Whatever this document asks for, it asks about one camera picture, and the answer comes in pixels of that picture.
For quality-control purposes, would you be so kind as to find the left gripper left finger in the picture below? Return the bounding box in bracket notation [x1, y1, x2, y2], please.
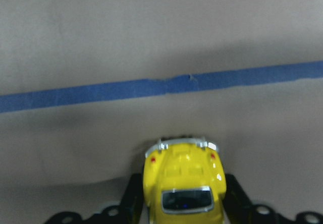
[46, 174, 144, 224]

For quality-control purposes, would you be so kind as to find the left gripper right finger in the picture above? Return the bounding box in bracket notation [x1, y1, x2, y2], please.
[224, 174, 322, 224]

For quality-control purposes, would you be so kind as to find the yellow toy beetle car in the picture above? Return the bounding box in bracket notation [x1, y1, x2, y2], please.
[143, 137, 227, 223]

